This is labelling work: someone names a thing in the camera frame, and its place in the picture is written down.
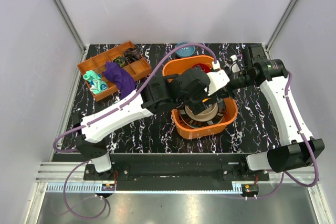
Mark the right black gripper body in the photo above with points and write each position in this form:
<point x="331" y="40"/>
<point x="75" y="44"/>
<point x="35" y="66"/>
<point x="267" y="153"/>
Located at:
<point x="241" y="81"/>

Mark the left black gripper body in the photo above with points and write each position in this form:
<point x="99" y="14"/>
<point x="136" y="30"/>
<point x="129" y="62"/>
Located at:
<point x="196" y="104"/>

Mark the beige grey ceramic bowl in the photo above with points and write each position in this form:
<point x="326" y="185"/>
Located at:
<point x="205" y="115"/>

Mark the black skull mug red inside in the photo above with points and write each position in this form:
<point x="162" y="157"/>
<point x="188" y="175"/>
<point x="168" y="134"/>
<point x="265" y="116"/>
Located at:
<point x="205" y="68"/>

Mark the black striped cream plate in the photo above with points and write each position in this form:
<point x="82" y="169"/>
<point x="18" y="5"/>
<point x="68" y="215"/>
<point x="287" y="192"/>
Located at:
<point x="197" y="124"/>

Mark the orange plastic dish bin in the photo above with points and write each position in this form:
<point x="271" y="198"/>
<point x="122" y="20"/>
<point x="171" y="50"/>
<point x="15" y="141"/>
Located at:
<point x="178" y="66"/>

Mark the teal blue ceramic bowl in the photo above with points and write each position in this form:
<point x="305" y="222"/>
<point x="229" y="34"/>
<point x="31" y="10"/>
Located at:
<point x="185" y="52"/>

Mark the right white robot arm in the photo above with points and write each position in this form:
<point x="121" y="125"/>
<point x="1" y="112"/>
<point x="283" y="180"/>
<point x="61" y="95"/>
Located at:
<point x="298" y="147"/>

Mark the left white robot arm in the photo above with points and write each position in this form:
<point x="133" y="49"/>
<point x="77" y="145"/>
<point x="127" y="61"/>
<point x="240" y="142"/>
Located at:
<point x="194" y="89"/>

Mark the purple cloth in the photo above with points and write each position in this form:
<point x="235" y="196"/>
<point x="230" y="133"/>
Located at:
<point x="121" y="78"/>

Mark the orange compartment organizer tray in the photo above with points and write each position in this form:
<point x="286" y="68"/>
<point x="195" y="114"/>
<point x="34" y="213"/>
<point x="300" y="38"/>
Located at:
<point x="138" y="69"/>

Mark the mint green sock bundle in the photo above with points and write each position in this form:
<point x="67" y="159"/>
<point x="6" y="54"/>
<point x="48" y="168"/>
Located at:
<point x="97" y="85"/>

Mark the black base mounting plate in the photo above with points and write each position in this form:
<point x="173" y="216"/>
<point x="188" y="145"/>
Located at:
<point x="159" y="173"/>

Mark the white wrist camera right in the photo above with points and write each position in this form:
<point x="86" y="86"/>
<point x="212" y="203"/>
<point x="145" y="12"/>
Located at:
<point x="235" y="65"/>

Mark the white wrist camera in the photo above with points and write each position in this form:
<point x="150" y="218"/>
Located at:
<point x="235" y="65"/>
<point x="218" y="78"/>

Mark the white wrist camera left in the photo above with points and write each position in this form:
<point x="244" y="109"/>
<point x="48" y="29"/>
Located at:
<point x="218" y="78"/>

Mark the aluminium frame rail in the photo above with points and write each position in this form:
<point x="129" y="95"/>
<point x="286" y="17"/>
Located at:
<point x="69" y="24"/>

